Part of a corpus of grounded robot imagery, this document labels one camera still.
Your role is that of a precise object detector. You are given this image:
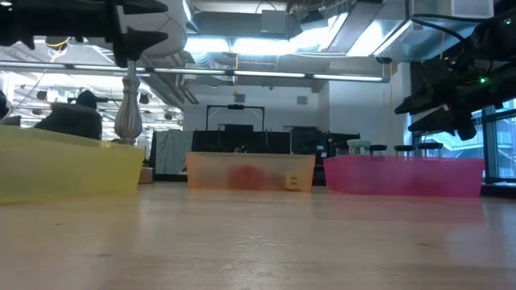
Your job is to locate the black camera gantry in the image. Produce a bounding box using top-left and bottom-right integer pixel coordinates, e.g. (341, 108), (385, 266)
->
(205, 103), (266, 132)

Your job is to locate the silver ventilation duct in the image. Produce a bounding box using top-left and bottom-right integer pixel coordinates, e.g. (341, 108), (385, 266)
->
(342, 0), (495, 64)

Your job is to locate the black equipment bench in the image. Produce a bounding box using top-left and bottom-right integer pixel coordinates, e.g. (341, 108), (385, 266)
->
(191, 123), (362, 166)

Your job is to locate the long ceiling light bar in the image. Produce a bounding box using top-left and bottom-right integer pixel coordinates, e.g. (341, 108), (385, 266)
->
(0, 60), (391, 85)

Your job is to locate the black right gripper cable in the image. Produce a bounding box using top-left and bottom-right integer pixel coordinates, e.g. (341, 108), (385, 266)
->
(409, 13), (485, 44)

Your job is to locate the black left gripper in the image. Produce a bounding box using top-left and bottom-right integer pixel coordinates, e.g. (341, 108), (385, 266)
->
(23, 0), (169, 68)

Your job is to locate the orange translucent plastic bin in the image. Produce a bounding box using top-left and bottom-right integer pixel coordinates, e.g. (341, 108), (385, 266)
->
(185, 151), (317, 193)

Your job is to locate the yellow translucent plastic bin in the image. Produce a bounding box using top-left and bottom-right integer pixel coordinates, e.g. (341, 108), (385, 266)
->
(0, 123), (146, 205)

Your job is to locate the person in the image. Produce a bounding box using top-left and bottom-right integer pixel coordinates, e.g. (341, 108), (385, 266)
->
(34, 89), (110, 141)

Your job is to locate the grey fabric cover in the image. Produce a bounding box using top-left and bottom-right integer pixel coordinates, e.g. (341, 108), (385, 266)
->
(149, 129), (194, 175)

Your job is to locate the pink translucent plastic bin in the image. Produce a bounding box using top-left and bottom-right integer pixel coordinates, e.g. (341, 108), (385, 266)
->
(323, 155), (486, 198)

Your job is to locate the mint green sand timer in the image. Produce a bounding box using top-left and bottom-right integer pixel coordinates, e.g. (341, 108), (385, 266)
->
(346, 139), (372, 156)

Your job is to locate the white shade silver table lamp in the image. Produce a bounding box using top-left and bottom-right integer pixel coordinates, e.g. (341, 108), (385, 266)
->
(114, 0), (189, 185)

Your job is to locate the pale yellow usb charger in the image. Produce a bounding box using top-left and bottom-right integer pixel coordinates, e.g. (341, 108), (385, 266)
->
(285, 173), (302, 191)

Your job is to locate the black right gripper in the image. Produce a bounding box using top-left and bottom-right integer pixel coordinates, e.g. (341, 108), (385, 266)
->
(394, 60), (516, 142)

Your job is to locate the red cube charger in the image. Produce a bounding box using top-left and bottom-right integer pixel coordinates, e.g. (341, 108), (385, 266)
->
(227, 164), (259, 191)

